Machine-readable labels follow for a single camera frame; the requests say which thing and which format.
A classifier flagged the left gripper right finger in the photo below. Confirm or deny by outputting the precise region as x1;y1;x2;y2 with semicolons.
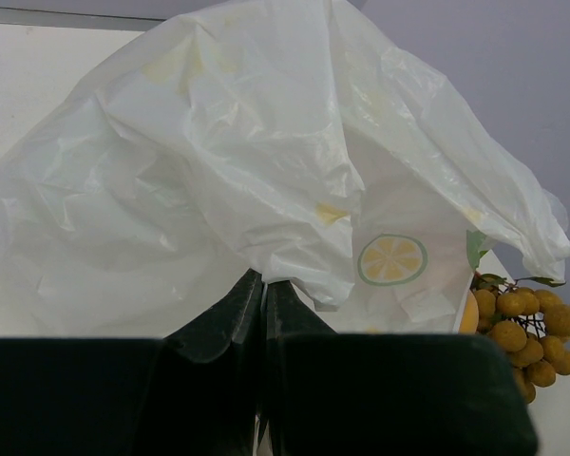
261;281;356;455

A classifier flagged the yellow fake longan bunch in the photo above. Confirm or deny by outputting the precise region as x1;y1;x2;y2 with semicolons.
469;273;570;404

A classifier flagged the yellow fake fruit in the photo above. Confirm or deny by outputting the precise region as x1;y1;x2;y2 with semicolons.
458;292;479;334

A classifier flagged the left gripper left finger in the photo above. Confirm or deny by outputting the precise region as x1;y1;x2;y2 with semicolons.
137;270;262;455

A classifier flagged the white plastic bag lemon print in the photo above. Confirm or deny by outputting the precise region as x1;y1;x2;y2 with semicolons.
0;1;570;336

